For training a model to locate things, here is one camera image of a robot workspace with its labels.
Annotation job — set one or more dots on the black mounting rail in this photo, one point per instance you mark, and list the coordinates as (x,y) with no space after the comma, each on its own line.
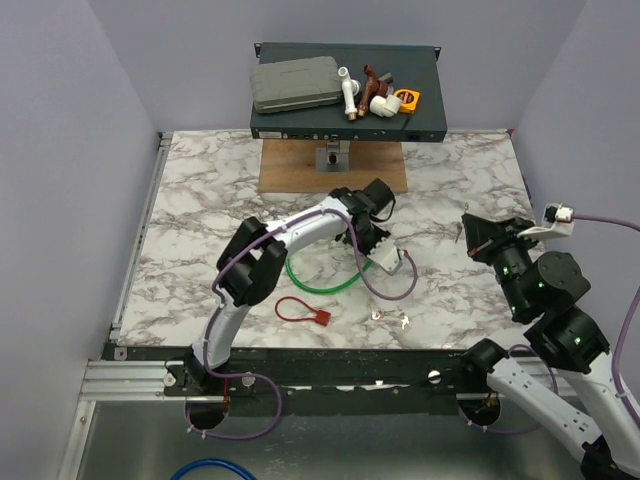
(259,382)

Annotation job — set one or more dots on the red cable seal lock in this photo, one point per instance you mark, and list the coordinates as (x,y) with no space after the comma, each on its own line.
(295,310)

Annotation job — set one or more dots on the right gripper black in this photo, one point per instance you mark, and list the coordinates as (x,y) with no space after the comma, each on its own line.
(483,235)

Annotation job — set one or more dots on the grey plastic case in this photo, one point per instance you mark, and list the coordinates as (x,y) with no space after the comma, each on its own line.
(295,84)

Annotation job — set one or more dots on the white pvc elbow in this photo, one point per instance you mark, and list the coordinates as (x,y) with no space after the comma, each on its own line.
(385,107)

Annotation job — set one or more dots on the wooden board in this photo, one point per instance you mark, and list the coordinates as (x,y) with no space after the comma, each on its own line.
(301,166)

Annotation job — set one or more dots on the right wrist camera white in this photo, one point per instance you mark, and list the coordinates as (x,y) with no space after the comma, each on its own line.
(557,222)

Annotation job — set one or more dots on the yellow tape measure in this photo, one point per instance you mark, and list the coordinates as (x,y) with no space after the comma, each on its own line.
(409,100)

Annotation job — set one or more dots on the grey metal stand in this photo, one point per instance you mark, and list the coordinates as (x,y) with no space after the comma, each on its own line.
(333,157)

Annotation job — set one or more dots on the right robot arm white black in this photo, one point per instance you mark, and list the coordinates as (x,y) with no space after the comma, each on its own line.
(543,294)

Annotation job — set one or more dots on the aluminium extrusion rail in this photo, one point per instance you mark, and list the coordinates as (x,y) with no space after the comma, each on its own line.
(131,381)

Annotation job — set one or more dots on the brown pipe valve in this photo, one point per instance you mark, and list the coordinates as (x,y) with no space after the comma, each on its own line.
(373,86)

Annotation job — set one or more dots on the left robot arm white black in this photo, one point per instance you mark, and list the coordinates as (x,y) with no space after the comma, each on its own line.
(251,264)

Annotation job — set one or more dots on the white pvc pipe fitting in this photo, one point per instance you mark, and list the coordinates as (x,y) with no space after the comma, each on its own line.
(350,88)

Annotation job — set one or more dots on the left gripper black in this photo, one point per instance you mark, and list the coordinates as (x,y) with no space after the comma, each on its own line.
(379,235)

